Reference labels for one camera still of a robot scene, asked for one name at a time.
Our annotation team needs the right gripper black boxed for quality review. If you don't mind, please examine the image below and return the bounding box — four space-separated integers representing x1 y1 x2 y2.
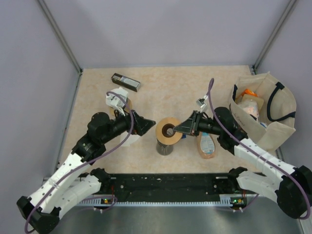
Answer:
174 111 222 137

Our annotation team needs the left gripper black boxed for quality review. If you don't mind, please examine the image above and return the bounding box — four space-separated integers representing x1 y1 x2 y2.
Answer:
101 106 156 144

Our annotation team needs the wooden ring dripper holder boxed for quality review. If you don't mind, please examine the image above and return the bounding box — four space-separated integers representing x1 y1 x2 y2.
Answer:
109 99 133 116

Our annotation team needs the wooden ring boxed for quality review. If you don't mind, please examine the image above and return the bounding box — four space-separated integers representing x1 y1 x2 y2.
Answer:
155 117 183 145

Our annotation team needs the white paper coffee filter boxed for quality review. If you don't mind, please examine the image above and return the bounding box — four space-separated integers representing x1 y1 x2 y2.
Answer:
106 87 128 103

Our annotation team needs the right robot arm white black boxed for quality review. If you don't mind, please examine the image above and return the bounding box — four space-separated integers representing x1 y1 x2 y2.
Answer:
174 107 312 219

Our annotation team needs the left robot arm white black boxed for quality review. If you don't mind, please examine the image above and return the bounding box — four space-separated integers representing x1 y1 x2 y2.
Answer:
17 111 156 234

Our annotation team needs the orange soap bottle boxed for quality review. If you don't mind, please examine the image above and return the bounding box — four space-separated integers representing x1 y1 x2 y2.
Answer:
196 132 215 159

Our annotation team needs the glass flask carafe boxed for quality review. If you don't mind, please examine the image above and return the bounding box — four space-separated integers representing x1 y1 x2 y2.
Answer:
156 142 174 156

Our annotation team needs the black rectangular box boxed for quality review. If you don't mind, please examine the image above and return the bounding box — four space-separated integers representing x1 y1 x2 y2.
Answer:
111 73 141 92

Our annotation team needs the orange capped bottle in bag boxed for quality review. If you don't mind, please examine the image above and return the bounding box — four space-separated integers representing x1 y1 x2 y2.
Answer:
241 89 258 97

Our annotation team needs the beige tote bag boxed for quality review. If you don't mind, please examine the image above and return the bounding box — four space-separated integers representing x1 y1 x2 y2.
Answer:
228 73 296 151

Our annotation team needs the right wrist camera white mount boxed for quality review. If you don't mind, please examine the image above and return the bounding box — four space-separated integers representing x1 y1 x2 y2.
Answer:
196 98 207 108

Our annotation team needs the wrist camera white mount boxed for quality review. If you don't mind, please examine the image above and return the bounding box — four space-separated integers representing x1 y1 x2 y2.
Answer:
106 94 127 115
196 98 207 108

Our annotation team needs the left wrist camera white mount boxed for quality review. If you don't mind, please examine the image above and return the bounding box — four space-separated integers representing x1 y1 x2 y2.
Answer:
106 94 127 115

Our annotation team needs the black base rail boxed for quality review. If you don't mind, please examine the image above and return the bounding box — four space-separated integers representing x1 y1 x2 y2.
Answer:
96 173 243 202

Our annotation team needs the grey cable duct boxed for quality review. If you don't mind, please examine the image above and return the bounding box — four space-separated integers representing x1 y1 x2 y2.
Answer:
77 195 247 209

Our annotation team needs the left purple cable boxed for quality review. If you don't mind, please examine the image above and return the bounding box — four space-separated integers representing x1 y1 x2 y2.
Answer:
25 90 135 234

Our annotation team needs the purple cable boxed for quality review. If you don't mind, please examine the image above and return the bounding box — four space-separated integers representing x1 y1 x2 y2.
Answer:
203 78 312 219
25 90 135 234

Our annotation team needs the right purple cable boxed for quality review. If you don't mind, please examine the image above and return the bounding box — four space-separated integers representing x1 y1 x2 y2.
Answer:
203 78 312 219

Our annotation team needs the right aluminium frame post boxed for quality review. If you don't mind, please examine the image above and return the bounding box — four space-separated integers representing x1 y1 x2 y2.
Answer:
249 0 299 75

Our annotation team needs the aluminium frame post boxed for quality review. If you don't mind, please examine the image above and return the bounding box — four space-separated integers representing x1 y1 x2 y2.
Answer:
249 0 299 75
35 0 83 74

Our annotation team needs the left aluminium frame post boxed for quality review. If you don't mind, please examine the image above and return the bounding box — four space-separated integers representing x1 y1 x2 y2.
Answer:
35 0 83 74

